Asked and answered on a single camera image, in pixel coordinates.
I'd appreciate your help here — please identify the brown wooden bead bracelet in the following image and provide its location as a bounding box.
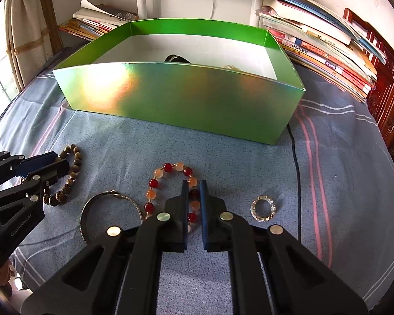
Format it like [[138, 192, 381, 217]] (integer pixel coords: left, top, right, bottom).
[[42, 144, 83, 207]]

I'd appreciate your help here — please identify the silver metal bangle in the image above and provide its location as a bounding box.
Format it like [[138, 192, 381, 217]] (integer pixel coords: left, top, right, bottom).
[[80, 190, 144, 245]]

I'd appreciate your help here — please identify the red orange bead bracelet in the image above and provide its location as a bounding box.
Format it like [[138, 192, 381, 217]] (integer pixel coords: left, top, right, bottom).
[[143, 161, 201, 233]]

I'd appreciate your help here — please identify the pale green jewelry piece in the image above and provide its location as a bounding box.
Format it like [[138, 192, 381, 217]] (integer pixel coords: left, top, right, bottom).
[[223, 65, 243, 72]]

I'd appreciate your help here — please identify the person's left hand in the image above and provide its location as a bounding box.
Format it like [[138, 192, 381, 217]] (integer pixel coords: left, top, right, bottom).
[[0, 260, 18, 298]]

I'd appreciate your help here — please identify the blue striped bed sheet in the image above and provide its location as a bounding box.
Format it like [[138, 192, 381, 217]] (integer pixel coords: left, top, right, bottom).
[[0, 67, 394, 308]]

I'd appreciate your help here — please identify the beige curtain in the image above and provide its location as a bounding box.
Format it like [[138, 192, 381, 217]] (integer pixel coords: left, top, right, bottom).
[[0, 0, 62, 106]]

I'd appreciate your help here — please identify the left stack of books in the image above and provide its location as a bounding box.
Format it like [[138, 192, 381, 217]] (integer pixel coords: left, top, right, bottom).
[[59, 0, 139, 41]]

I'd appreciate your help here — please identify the stack of books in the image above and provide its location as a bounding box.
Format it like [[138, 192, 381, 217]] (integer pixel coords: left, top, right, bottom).
[[256, 0, 386, 102], [59, 0, 139, 41]]

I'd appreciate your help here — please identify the black wristband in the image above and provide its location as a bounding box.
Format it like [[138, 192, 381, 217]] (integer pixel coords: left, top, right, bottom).
[[164, 54, 189, 63]]

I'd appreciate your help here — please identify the green holographic cardboard box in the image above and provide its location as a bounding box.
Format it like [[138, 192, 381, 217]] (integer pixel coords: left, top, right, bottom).
[[53, 19, 305, 144]]

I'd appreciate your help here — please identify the red carved wooden headboard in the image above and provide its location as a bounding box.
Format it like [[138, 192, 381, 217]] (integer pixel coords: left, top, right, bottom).
[[344, 8, 394, 162]]

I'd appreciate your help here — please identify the right stack of books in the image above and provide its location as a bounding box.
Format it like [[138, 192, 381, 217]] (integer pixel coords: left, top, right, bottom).
[[256, 0, 386, 102]]

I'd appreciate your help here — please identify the black cable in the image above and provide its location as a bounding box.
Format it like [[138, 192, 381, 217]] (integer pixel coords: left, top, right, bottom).
[[286, 122, 303, 240]]

